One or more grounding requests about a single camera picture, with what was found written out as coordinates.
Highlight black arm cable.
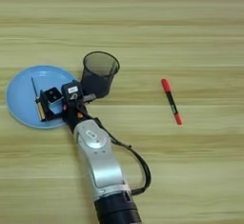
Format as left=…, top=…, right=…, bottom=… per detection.
left=91, top=116, right=153, bottom=197

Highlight blue round plate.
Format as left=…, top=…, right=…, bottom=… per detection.
left=5, top=64, right=79, bottom=130

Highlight red and black marker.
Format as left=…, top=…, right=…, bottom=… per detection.
left=160, top=77, right=184, bottom=127

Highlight black mesh pen cup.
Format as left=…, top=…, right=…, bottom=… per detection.
left=80, top=51, right=121, bottom=99

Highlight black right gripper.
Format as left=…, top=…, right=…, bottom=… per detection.
left=38, top=89, right=97, bottom=134

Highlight yellow handled screwdriver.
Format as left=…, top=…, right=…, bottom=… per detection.
left=30, top=76, right=48, bottom=123

